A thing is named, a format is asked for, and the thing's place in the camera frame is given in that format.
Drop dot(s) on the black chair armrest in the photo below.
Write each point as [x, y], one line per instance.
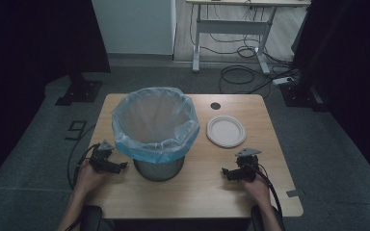
[91, 218]

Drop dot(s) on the person's right hand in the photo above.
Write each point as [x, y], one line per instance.
[256, 191]

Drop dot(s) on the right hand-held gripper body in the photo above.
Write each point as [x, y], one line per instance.
[247, 163]

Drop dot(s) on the grey tape strip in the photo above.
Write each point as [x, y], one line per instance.
[292, 193]

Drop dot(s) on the person's left hand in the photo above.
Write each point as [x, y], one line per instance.
[88, 178]

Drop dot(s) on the white paper plate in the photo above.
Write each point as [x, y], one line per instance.
[226, 131]

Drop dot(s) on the white cabinet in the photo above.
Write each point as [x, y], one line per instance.
[135, 25]

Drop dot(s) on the blue plastic trash bag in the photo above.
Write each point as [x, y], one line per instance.
[155, 125]

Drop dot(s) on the white desk frame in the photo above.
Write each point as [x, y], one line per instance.
[231, 27]

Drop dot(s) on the black curtain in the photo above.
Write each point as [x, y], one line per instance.
[350, 64]
[29, 64]

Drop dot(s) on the white power strip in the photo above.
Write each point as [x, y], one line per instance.
[282, 80]

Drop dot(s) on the black stand base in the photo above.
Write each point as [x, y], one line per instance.
[80, 91]
[302, 94]

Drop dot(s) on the metal mesh trash can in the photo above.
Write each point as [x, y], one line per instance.
[159, 169]

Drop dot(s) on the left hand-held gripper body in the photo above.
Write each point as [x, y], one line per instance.
[100, 158]

